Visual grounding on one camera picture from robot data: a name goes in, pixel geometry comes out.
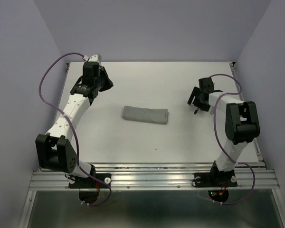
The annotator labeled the grey cloth napkin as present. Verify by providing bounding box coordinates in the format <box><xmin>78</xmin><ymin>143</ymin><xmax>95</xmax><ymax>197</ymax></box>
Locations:
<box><xmin>122</xmin><ymin>106</ymin><xmax>169</xmax><ymax>124</ymax></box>

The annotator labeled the silver knife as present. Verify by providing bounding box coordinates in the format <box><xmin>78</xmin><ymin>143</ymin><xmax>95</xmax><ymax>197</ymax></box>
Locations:
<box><xmin>210</xmin><ymin>106</ymin><xmax>215</xmax><ymax>115</ymax></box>

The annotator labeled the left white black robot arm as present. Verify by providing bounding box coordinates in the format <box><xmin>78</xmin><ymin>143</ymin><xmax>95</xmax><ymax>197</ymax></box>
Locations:
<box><xmin>35</xmin><ymin>60</ymin><xmax>113</xmax><ymax>187</ymax></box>

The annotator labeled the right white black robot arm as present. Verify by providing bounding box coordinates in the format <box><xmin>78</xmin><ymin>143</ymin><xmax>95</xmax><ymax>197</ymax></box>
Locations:
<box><xmin>187</xmin><ymin>76</ymin><xmax>260</xmax><ymax>188</ymax></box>

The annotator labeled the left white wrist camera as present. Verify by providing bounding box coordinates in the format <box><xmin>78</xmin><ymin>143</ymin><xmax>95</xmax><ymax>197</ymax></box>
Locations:
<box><xmin>82</xmin><ymin>54</ymin><xmax>102</xmax><ymax>65</ymax></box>

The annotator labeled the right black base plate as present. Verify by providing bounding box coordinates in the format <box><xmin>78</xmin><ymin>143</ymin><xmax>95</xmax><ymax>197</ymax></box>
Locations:
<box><xmin>191</xmin><ymin>172</ymin><xmax>238</xmax><ymax>189</ymax></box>

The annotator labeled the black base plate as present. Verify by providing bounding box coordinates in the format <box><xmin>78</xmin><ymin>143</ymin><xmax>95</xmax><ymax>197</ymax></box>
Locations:
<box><xmin>65</xmin><ymin>173</ymin><xmax>112</xmax><ymax>189</ymax></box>
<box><xmin>191</xmin><ymin>172</ymin><xmax>238</xmax><ymax>189</ymax></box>

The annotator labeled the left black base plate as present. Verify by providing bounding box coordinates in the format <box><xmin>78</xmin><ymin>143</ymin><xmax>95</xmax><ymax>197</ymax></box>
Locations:
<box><xmin>65</xmin><ymin>173</ymin><xmax>112</xmax><ymax>189</ymax></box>

